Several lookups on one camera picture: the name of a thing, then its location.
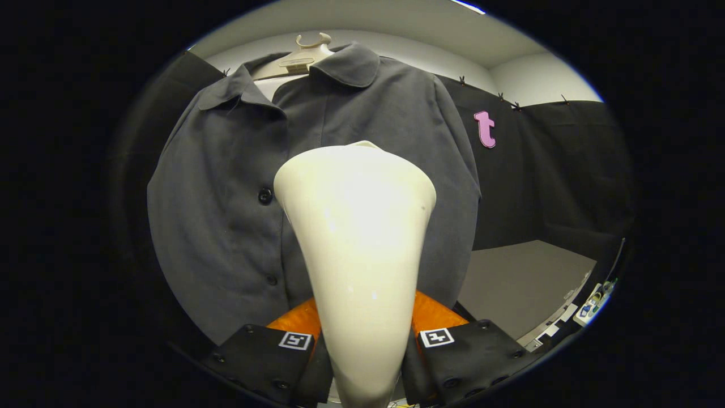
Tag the white garment steamer head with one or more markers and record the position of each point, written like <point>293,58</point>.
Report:
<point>357,243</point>

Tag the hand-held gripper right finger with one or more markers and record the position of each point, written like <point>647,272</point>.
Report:
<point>476,357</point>

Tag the rectangular ceiling light panel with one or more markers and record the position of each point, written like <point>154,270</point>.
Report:
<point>467,6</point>

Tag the black backdrop cloth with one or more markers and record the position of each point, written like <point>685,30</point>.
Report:
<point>555,170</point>

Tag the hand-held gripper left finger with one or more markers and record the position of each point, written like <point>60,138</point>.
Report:
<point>255,360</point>

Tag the grey low cabinet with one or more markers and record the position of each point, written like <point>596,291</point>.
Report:
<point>521,283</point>

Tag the cream steamer hanger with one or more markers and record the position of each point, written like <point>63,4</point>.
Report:
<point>300,59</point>

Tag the dark grey button shirt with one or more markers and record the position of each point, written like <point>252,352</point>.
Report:
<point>226,215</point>

